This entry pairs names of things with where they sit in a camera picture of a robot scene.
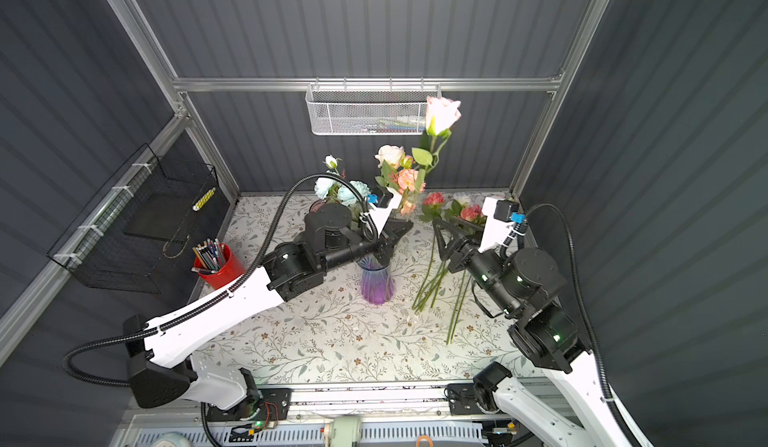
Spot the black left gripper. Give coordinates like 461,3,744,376
319,215,411,277

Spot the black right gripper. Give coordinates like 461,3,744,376
433,212,517,318

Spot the purple blue glass vase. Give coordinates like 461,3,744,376
358,254,395,305

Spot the pink peony flower stem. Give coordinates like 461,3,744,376
390,155,425,217

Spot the light blue peony flower stem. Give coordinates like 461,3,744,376
314,154,362,230

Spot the cream pink rose stem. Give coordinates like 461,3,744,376
375,145,405,189

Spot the pink coral rose stem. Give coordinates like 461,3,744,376
411,97,461,193

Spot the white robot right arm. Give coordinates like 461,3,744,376
433,220,650,446

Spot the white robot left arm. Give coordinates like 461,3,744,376
128,204,413,411

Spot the pink grey glass vase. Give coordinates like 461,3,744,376
309,199,327,213

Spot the pale pink rose stem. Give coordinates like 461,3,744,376
446,204,483,345

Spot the white blue rose stem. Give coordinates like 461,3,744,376
453,193,473,208

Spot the magenta rose stem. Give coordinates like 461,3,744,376
412,192,446,313

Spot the floral table mat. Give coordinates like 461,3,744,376
197,220,543,385

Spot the red pencil cup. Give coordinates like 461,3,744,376
192,239,245,290

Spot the yellow marker in black basket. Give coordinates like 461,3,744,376
192,187,217,212

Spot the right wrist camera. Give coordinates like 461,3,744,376
478,197,528,253

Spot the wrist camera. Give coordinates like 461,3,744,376
359,187,403,240
478,197,528,253

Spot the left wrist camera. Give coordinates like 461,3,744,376
359,187,403,240

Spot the white wire mesh basket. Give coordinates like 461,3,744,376
305,85,442,136

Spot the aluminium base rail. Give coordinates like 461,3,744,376
119,377,613,424

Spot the black wire mesh basket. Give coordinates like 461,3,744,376
47,144,223,294

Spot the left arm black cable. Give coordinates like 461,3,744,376
61,173,379,388

